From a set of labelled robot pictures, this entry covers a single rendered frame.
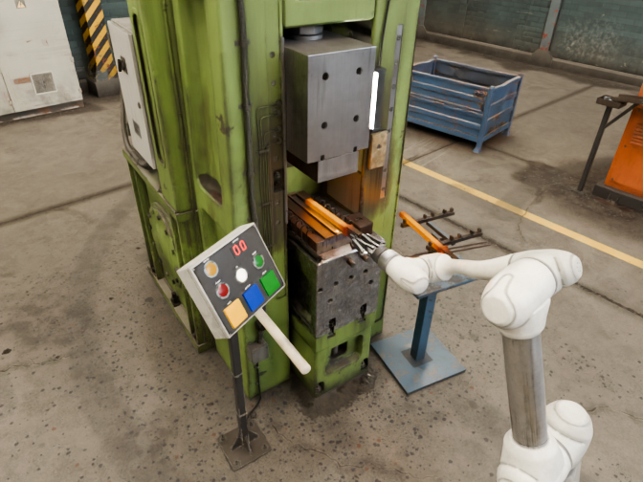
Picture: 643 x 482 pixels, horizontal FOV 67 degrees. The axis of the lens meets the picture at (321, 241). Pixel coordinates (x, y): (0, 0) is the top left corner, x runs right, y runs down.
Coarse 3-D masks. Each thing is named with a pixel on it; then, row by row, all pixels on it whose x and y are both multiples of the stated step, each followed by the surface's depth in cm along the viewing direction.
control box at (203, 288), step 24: (240, 240) 175; (192, 264) 161; (216, 264) 166; (240, 264) 173; (264, 264) 182; (192, 288) 162; (216, 288) 164; (240, 288) 172; (216, 312) 163; (216, 336) 169
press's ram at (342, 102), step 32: (288, 64) 175; (320, 64) 168; (352, 64) 176; (288, 96) 182; (320, 96) 174; (352, 96) 182; (288, 128) 190; (320, 128) 181; (352, 128) 190; (320, 160) 189
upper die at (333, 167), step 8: (288, 152) 206; (352, 152) 196; (288, 160) 208; (296, 160) 203; (328, 160) 191; (336, 160) 193; (344, 160) 196; (352, 160) 198; (304, 168) 199; (312, 168) 194; (320, 168) 191; (328, 168) 193; (336, 168) 196; (344, 168) 198; (352, 168) 201; (312, 176) 195; (320, 176) 193; (328, 176) 195; (336, 176) 198
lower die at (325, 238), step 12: (300, 192) 245; (288, 204) 235; (300, 204) 234; (288, 216) 228; (300, 216) 226; (312, 216) 226; (312, 228) 218; (324, 228) 218; (312, 240) 212; (324, 240) 212; (336, 240) 216; (348, 240) 221
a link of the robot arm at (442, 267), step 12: (516, 252) 146; (432, 264) 185; (444, 264) 184; (456, 264) 176; (468, 264) 162; (480, 264) 154; (492, 264) 149; (504, 264) 145; (432, 276) 186; (444, 276) 185; (468, 276) 164; (480, 276) 154; (492, 276) 150
